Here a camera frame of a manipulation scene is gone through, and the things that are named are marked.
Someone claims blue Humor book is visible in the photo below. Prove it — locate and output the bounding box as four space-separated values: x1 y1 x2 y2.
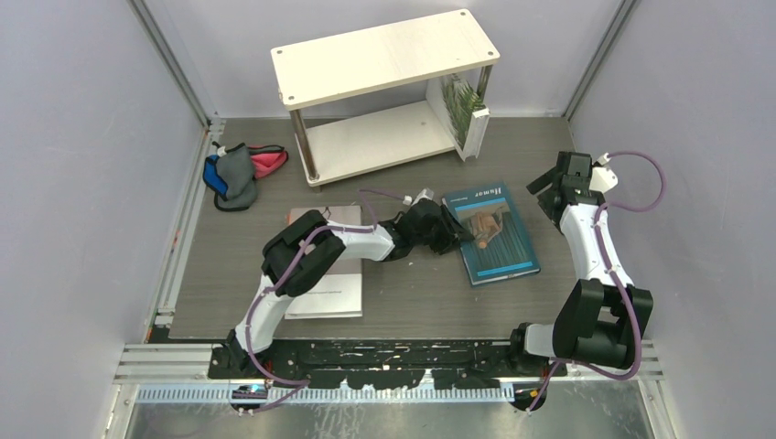
442 181 541 286

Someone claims grey white portfolio file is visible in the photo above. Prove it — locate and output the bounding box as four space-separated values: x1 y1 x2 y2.
285 205 362 320

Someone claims white Singularity book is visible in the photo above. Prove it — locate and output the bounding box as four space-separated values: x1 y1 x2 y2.
426 74 490 162

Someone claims blue grey red cloth pile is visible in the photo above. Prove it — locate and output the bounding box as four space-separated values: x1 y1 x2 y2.
202 141 288 212

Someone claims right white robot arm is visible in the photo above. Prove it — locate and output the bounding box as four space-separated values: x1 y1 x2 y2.
507 151 653 380

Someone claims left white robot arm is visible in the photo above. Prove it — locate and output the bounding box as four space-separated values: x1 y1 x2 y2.
225 198 474 378

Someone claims white two-tier shelf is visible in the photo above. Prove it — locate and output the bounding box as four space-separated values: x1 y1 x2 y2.
271 9 501 189

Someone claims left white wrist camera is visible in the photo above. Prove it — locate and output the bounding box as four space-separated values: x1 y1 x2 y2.
403 187 434 206

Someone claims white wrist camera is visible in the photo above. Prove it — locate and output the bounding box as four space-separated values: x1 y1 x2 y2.
589 153 619 194
403 187 434 206

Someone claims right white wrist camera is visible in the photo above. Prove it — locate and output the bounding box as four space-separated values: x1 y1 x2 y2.
589 153 619 194

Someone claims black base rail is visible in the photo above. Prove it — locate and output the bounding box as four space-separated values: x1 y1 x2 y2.
208 339 550 390

